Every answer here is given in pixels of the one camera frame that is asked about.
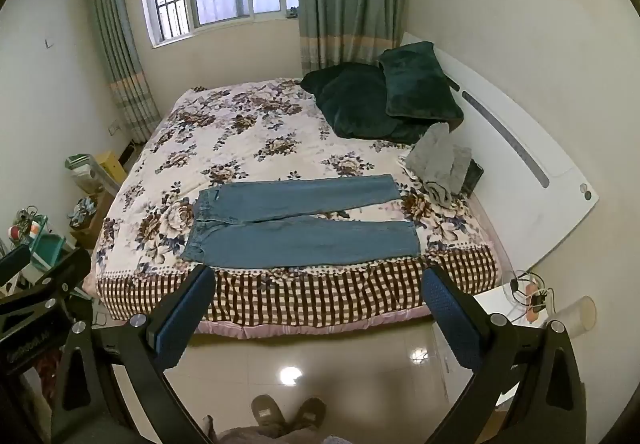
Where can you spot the floral bed blanket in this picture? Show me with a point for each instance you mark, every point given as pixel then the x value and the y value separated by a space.
pixel 260 134

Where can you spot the power strip with plugs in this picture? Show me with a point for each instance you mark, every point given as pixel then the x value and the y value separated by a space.
pixel 532 298

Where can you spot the grey crumpled clothing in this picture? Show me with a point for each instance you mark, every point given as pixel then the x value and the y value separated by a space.
pixel 442 164

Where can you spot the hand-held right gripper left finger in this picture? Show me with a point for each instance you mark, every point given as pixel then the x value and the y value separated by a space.
pixel 180 324

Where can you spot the yellow cardboard box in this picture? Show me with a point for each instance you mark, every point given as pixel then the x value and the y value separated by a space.
pixel 112 169

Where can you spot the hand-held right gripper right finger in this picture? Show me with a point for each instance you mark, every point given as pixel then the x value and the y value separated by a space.
pixel 450 324

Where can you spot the green plastic rack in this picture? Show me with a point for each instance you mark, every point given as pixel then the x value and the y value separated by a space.
pixel 47 244

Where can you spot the white bed headboard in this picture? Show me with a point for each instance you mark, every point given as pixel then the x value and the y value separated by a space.
pixel 515 144

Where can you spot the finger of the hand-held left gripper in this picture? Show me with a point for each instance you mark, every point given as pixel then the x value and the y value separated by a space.
pixel 14 260
pixel 47 289

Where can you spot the small black box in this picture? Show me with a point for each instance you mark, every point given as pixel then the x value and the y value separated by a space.
pixel 473 176

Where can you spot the brown slipper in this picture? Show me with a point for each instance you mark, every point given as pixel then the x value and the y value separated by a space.
pixel 308 414
pixel 267 411

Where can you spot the blue denim pants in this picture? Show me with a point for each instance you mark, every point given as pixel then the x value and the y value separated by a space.
pixel 300 229

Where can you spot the dark green pillow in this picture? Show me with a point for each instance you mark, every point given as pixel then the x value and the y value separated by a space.
pixel 420 79

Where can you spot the cluttered storage shelf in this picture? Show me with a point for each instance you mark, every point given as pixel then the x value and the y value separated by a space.
pixel 85 184

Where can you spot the white nightstand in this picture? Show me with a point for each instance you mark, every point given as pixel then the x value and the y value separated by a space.
pixel 492 304

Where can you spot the dark green garment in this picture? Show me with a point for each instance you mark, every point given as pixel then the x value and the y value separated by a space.
pixel 352 101

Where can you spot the clear plastic cup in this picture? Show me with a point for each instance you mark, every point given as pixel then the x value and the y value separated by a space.
pixel 575 316

